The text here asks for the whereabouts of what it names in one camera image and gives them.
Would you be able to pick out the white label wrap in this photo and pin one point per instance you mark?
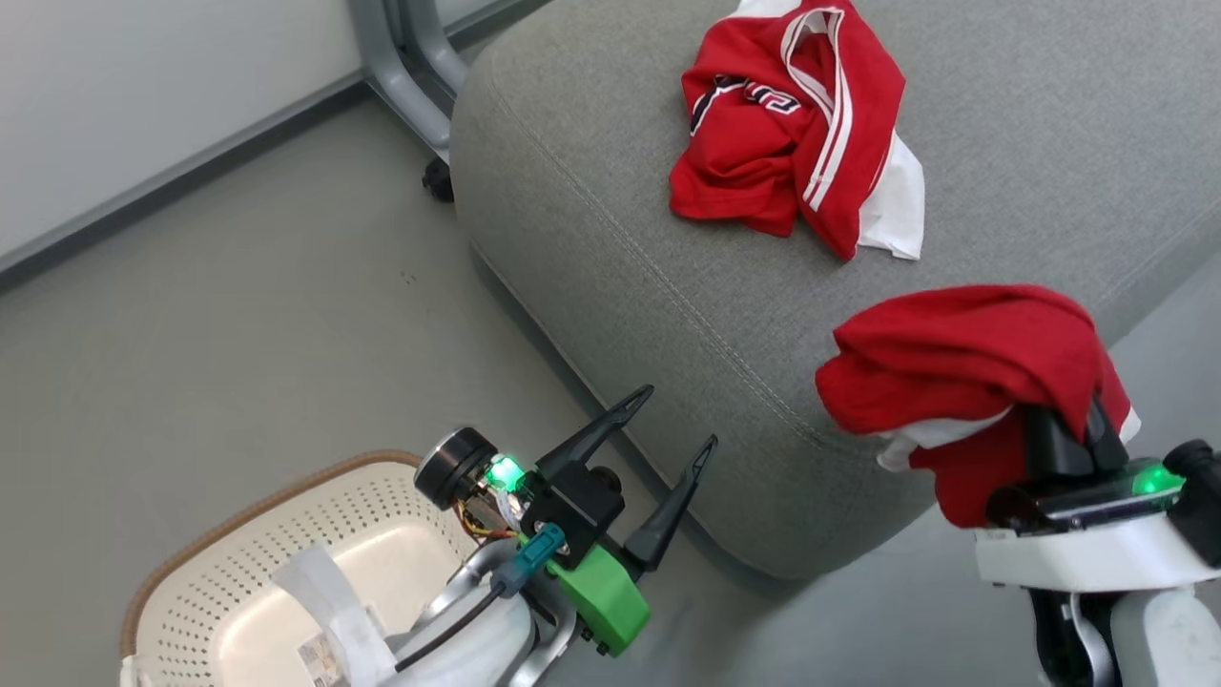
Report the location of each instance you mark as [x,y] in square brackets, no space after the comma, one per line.
[334,611]

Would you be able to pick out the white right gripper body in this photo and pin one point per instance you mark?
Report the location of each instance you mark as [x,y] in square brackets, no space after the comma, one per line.
[1078,558]

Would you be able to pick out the cream perforated laundry basket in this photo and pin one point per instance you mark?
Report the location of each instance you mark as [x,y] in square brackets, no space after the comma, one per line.
[238,563]

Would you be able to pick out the red jersey with white trim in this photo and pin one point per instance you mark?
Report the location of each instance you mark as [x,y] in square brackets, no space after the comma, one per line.
[763,124]

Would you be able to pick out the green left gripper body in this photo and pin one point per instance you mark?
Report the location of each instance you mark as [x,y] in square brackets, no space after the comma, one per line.
[582,515]

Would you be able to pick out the plain red garment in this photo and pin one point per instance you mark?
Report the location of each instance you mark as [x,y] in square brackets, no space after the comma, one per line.
[954,363]

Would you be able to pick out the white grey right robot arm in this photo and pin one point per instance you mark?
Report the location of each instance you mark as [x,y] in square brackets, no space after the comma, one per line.
[1145,639]

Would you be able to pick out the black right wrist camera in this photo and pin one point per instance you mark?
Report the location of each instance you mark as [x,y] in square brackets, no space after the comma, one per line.
[1200,496]

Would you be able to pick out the grey fabric sofa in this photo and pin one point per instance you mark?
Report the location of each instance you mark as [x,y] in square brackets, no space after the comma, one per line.
[1002,124]

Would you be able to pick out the grey forked partition leg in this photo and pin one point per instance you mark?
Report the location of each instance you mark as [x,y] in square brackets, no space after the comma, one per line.
[405,67]

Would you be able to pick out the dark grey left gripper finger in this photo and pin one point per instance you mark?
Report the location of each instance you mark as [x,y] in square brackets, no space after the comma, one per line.
[672,510]
[596,431]

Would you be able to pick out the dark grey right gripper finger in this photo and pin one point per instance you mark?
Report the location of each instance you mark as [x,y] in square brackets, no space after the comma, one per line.
[1054,448]
[1107,447]

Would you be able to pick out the black caster wheel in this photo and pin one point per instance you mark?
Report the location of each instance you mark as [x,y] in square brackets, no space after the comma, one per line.
[439,181]

